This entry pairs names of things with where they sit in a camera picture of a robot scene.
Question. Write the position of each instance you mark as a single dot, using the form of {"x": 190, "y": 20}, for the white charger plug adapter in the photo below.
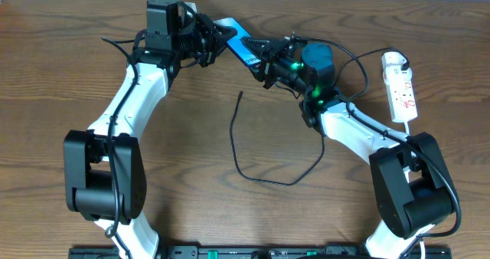
{"x": 394, "y": 58}

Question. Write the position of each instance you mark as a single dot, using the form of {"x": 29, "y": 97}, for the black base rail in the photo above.
{"x": 193, "y": 252}

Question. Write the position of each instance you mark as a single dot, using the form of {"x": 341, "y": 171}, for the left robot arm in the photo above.
{"x": 104, "y": 175}

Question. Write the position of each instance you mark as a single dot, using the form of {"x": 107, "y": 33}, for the blue Galaxy smartphone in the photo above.
{"x": 236, "y": 45}

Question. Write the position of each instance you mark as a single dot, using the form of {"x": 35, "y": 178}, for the white power strip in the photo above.
{"x": 400, "y": 94}

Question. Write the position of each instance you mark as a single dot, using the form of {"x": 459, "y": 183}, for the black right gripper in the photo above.
{"x": 268, "y": 60}

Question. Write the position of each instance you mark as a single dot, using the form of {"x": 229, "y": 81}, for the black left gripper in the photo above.
{"x": 208, "y": 39}

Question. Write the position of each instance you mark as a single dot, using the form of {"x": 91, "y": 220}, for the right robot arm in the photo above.
{"x": 413, "y": 188}

